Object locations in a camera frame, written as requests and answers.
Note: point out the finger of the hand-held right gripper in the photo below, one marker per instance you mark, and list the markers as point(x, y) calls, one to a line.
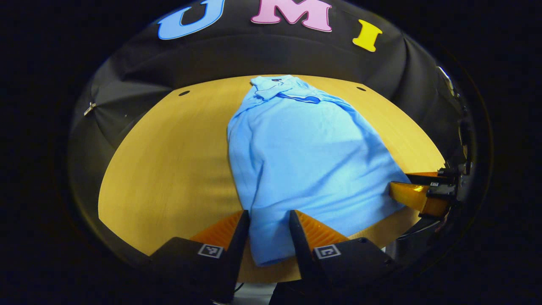
point(427, 178)
point(417, 197)

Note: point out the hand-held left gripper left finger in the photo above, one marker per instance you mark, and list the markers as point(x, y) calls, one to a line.
point(237, 250)

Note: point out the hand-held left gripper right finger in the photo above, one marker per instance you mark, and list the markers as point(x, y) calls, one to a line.
point(302, 245)

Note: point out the light blue T-shirt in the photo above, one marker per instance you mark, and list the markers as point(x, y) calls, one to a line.
point(305, 161)

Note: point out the black backdrop cloth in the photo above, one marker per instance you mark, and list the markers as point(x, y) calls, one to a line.
point(262, 55)

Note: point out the small metal clip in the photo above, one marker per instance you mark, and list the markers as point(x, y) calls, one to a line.
point(89, 109)

